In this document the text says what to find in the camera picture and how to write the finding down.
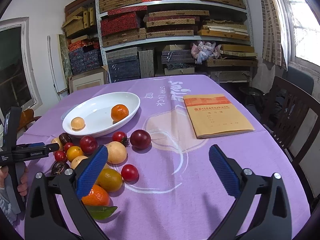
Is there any pale round fruit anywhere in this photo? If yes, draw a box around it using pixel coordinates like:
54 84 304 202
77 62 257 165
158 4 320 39
51 137 63 151

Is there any dark brown passion fruit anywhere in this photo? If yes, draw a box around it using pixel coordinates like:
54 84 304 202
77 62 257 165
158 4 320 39
59 132 73 146

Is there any yellow orange tomato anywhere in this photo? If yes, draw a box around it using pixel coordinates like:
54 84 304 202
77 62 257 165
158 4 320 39
66 146 84 163

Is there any pale yellow pear fruit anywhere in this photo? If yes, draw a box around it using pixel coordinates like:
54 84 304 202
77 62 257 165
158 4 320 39
71 155 88 169

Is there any mandarin orange with leaf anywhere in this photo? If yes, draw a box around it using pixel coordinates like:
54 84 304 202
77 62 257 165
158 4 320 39
81 184 118 220

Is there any yellow-green citrus fruit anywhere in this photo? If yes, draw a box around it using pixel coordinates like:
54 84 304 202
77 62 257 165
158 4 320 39
96 168 123 192

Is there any dark brown mangosteen fruit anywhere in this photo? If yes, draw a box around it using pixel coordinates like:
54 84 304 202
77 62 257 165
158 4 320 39
51 161 70 176

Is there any grey knitted sleeve forearm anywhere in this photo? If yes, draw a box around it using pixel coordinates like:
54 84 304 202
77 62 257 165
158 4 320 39
0 187 17 225

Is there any person's left hand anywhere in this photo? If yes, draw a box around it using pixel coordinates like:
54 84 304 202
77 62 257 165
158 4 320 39
0 166 28 196

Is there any small red cherry tomato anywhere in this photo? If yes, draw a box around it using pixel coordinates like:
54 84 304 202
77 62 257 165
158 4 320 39
63 142 74 153
54 151 67 163

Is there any brown wooden chair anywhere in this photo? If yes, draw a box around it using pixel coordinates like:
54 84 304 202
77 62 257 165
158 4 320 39
17 108 41 132

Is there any small pale peach fruit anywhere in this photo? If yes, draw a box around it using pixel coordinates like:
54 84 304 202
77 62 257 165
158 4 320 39
71 117 86 131

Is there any dark red plum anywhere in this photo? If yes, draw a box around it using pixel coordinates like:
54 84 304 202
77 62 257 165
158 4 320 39
80 135 98 155
130 129 151 150

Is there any white oval plate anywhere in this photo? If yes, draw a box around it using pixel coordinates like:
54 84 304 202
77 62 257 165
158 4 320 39
62 92 140 138

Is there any large pale peach fruit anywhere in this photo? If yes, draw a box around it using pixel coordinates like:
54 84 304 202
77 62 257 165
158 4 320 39
105 141 127 164

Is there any cherry tomato with stem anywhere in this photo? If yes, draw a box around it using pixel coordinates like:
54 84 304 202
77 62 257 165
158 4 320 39
112 131 130 147

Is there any small mandarin orange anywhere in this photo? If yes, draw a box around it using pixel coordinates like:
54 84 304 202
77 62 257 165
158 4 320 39
111 104 129 122

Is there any framed picture in cardboard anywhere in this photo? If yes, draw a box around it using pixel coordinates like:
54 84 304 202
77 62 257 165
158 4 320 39
69 67 107 94

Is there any red cherry tomato front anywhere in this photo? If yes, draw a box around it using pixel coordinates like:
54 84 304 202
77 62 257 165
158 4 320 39
121 164 139 181

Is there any dark wooden chair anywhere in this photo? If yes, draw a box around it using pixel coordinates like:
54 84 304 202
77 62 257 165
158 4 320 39
260 76 319 212

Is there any purple printed tablecloth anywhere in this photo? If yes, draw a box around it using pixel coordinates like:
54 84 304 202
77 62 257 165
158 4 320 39
18 75 310 239

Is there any brown paper notebook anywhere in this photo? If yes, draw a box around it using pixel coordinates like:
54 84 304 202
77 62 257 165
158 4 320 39
183 94 254 139

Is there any white metal shelving unit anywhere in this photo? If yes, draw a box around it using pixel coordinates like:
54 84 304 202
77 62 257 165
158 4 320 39
95 0 258 84

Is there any patterned curtain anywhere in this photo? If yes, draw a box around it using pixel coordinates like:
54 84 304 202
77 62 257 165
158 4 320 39
261 0 289 70

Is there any pink plastic bag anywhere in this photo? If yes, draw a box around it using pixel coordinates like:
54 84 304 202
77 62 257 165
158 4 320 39
191 41 221 64

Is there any window with white frame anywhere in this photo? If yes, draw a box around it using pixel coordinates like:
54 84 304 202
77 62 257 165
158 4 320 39
1 17 42 116

